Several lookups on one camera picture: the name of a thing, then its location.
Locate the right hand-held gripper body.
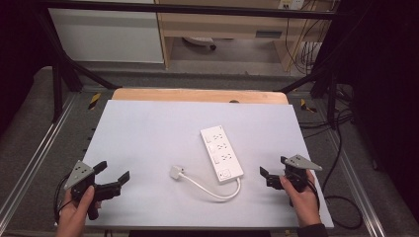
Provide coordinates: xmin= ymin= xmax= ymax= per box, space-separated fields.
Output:
xmin=266 ymin=154 xmax=323 ymax=194

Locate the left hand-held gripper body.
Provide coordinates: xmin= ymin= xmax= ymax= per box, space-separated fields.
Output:
xmin=63 ymin=159 xmax=123 ymax=221

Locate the white power strip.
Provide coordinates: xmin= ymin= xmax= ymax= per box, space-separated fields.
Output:
xmin=200 ymin=124 xmax=245 ymax=184

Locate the white plug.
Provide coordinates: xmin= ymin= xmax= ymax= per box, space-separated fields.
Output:
xmin=169 ymin=164 xmax=186 ymax=181

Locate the person's right hand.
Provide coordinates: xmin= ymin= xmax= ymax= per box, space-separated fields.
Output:
xmin=279 ymin=169 xmax=322 ymax=229

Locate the person's left hand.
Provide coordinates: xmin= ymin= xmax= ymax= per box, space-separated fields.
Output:
xmin=54 ymin=186 xmax=103 ymax=237

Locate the yellow black tape marker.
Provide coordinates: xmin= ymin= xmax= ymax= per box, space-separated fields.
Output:
xmin=299 ymin=98 xmax=318 ymax=114
xmin=87 ymin=92 xmax=102 ymax=111

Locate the wooden table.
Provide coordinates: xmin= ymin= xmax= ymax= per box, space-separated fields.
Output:
xmin=111 ymin=87 xmax=290 ymax=106

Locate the black curtain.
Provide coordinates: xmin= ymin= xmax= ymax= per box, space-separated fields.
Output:
xmin=0 ymin=0 xmax=55 ymax=134
xmin=332 ymin=0 xmax=419 ymax=215

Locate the white cabinet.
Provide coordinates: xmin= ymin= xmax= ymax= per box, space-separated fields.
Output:
xmin=48 ymin=7 xmax=165 ymax=64

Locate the office chair base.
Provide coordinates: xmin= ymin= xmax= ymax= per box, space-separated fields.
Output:
xmin=182 ymin=36 xmax=218 ymax=51

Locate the light wooden desk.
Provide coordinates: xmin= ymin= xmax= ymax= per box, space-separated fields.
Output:
xmin=155 ymin=0 xmax=332 ymax=72

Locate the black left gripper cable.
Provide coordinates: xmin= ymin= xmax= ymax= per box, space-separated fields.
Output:
xmin=52 ymin=173 xmax=74 ymax=225

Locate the black floor cable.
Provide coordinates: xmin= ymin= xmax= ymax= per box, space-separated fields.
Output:
xmin=297 ymin=83 xmax=365 ymax=231

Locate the aluminium rail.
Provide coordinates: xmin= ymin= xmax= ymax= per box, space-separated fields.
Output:
xmin=0 ymin=93 xmax=81 ymax=225
xmin=324 ymin=129 xmax=387 ymax=237

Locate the white power strip cable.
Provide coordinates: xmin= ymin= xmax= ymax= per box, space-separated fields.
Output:
xmin=179 ymin=172 xmax=242 ymax=202

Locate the bundle of hanging cables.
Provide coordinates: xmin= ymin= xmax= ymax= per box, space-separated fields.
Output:
xmin=285 ymin=0 xmax=330 ymax=76

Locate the white wall socket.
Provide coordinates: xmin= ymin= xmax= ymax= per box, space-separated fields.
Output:
xmin=277 ymin=0 xmax=306 ymax=11

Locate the black metal frame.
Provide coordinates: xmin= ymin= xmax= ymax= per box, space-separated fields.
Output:
xmin=33 ymin=0 xmax=344 ymax=131

